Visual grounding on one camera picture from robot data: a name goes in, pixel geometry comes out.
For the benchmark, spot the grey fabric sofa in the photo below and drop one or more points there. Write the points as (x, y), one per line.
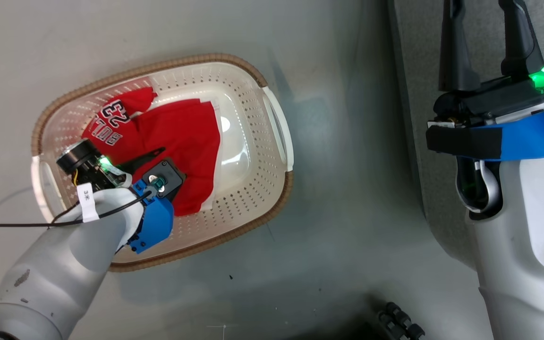
(413, 94)

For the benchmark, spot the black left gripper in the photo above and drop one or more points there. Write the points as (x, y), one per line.
(88, 165)

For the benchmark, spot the blue black right camera mount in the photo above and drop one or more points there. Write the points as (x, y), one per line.
(522, 139)

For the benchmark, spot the white laundry basket brown rim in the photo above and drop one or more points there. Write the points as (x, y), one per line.
(248, 141)

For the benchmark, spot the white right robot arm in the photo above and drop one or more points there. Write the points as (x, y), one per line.
(531, 236)

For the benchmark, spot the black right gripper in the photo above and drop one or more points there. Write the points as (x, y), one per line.
(489, 106)

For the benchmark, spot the red jersey shirt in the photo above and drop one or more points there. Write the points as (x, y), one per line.
(182, 141)

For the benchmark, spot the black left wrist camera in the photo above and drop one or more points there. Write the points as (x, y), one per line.
(170, 177)

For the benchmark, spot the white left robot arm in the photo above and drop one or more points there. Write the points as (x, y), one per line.
(59, 264)

